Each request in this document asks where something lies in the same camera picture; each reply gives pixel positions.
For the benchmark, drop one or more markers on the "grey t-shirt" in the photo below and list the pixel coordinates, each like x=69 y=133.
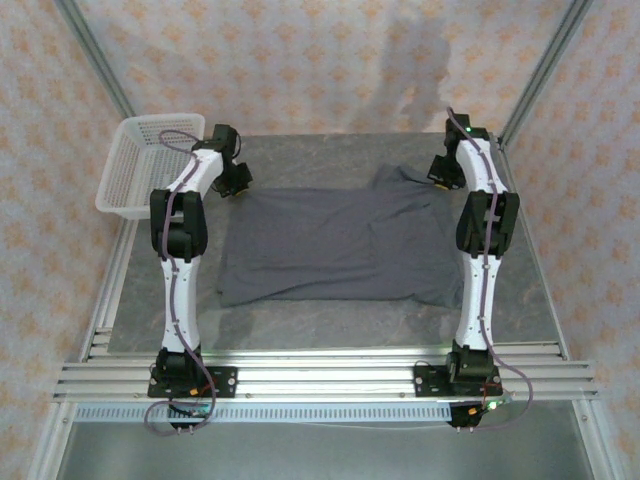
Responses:
x=325 y=240

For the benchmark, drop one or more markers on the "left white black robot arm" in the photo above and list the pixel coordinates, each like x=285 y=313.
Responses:
x=180 y=290

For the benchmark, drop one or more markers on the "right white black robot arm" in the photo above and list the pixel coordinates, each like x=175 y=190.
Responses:
x=475 y=290

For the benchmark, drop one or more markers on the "white perforated plastic basket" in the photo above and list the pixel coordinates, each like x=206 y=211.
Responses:
x=135 y=165

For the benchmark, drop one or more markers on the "left small circuit board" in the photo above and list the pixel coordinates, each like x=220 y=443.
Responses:
x=197 y=411

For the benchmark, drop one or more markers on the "small circuit board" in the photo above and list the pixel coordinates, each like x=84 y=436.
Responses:
x=492 y=405
x=197 y=411

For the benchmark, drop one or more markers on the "right small circuit board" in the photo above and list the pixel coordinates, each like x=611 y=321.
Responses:
x=492 y=405

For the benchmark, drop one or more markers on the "right aluminium table rail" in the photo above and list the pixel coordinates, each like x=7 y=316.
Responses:
x=510 y=172

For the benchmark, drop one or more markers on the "right aluminium frame post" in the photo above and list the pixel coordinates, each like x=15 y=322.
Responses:
x=545 y=65

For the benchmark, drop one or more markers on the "aluminium frame post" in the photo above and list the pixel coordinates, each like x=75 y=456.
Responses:
x=95 y=55
x=545 y=65

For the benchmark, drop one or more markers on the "left aluminium frame post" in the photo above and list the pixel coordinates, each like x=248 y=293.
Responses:
x=95 y=55

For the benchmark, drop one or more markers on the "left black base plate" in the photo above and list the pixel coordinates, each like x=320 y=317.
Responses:
x=225 y=382

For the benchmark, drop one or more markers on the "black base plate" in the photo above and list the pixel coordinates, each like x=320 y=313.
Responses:
x=425 y=382
x=225 y=382

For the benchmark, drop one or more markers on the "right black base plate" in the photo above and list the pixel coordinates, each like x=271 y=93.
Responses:
x=425 y=382

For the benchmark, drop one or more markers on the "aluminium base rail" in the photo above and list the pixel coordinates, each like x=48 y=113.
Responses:
x=325 y=380

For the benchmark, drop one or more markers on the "right lower frame rail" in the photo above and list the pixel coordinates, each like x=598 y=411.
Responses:
x=600 y=445

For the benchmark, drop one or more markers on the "frame rail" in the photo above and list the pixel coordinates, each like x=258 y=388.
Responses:
x=600 y=445
x=50 y=445

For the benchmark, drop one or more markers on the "left lower frame rail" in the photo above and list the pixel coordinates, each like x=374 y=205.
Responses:
x=50 y=445

